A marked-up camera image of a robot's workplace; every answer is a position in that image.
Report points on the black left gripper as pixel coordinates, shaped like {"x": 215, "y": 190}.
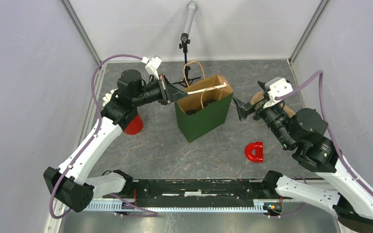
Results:
{"x": 169, "y": 91}

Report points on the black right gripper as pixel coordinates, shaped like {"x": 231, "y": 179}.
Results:
{"x": 240, "y": 108}

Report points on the white straw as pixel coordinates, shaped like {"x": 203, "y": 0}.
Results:
{"x": 208, "y": 88}

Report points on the green brown paper bag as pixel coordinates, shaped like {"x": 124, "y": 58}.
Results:
{"x": 208, "y": 118}

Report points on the black plastic cup lid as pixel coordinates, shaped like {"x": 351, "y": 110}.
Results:
{"x": 208, "y": 102}

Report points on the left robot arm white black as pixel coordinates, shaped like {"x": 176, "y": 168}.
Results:
{"x": 70, "y": 183}

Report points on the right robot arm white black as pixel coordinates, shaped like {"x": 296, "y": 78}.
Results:
{"x": 302, "y": 133}

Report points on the brown pulp cup carriers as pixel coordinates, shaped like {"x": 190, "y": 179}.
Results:
{"x": 259, "y": 96}

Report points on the red cup holder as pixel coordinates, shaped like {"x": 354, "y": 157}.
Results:
{"x": 135, "y": 126}

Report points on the red horseshoe shaped object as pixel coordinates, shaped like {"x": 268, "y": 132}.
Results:
{"x": 254, "y": 152}

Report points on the black tripod with grey tube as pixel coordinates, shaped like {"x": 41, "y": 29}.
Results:
{"x": 191, "y": 9}

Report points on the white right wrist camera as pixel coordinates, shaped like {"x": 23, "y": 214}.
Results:
{"x": 276, "y": 88}

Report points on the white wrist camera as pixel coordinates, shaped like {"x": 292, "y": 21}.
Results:
{"x": 276, "y": 88}
{"x": 152, "y": 65}

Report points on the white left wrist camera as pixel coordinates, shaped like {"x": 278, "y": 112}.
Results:
{"x": 152, "y": 65}

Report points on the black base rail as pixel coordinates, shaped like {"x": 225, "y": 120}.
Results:
{"x": 196, "y": 192}

